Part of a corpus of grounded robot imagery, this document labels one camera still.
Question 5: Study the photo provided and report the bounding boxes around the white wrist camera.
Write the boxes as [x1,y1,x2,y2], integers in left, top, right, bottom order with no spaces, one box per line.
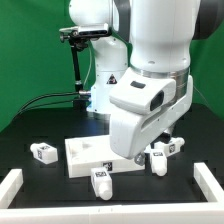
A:
[109,68,176,115]

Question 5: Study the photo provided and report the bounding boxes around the white square tabletop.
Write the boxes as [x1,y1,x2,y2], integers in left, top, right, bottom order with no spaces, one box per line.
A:
[65,135,145,178]

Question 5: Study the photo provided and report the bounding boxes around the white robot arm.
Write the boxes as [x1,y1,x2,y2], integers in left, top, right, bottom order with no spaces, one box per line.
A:
[69,0,209,159]

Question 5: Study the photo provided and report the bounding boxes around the black cables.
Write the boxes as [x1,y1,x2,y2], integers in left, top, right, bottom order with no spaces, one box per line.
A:
[16,91,81,116]

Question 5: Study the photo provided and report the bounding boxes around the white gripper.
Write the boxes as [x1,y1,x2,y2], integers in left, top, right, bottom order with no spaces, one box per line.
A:
[109,76,193,166]

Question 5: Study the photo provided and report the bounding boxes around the camera on black stand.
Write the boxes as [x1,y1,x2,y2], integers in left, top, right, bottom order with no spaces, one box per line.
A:
[59,23,112,110]

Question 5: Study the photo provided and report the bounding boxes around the white U-shaped fence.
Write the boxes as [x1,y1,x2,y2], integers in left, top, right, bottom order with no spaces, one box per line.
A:
[0,162,224,224]

